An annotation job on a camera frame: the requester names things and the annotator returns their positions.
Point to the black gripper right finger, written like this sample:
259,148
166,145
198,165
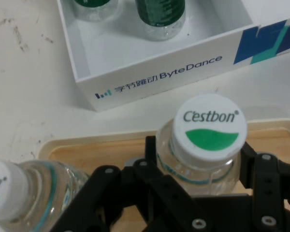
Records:
268,183

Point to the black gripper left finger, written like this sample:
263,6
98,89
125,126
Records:
111,191

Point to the clear water bottle green label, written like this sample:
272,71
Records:
41,183
160,19
94,10
207,137

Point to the wooden tray with cream rim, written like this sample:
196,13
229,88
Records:
99,149

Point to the white and blue cardboard box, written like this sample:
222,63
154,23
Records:
164,62

